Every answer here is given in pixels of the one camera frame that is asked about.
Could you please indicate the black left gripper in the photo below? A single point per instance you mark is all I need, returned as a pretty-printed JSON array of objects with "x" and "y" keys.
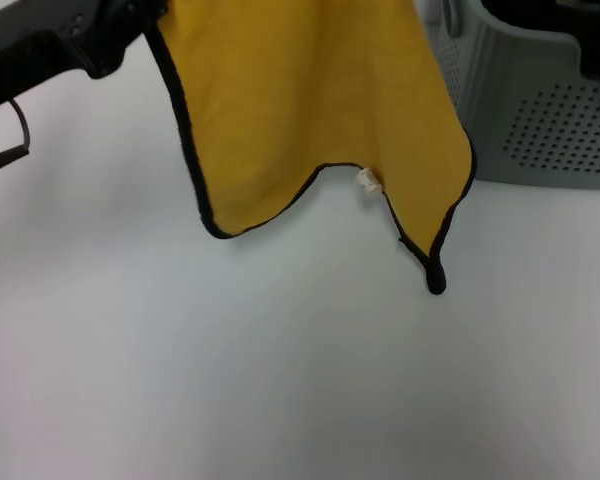
[{"x": 40, "y": 50}]

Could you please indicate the yellow towel with black edge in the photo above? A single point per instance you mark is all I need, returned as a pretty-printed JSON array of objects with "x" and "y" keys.
[{"x": 305, "y": 100}]

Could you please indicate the white towel tag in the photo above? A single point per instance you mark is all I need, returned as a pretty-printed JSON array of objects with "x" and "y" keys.
[{"x": 369, "y": 182}]

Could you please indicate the grey perforated plastic storage box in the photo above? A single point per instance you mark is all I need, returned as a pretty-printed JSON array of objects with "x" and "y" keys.
[{"x": 530, "y": 110}]

